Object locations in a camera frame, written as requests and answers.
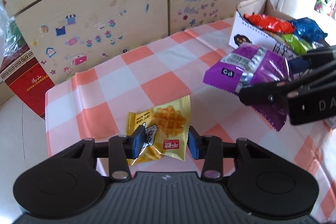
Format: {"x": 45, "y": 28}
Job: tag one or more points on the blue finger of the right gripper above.
{"x": 311, "y": 60}
{"x": 276, "y": 91}

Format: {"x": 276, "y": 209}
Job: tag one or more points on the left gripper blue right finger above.
{"x": 207, "y": 148}

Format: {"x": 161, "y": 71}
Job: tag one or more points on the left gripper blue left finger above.
{"x": 121, "y": 148}

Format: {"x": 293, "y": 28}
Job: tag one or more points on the blue foil snack packet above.
{"x": 308, "y": 30}

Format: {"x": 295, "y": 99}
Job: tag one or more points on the purple snack bag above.
{"x": 247, "y": 65}

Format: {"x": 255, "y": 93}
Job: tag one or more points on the yellow waffle snack packet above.
{"x": 167, "y": 129}

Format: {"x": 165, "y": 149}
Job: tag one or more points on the red cartoon snack packet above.
{"x": 270, "y": 23}

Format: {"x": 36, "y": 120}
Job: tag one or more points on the green cracker snack packet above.
{"x": 296, "y": 44}

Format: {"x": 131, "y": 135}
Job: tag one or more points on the pink checkered tablecloth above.
{"x": 95, "y": 104}

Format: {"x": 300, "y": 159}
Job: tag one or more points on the white cardboard snack box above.
{"x": 244, "y": 32}

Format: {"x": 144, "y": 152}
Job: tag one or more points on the red gift box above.
{"x": 25, "y": 76}

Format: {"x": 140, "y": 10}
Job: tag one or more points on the clear plastic bag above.
{"x": 11, "y": 38}

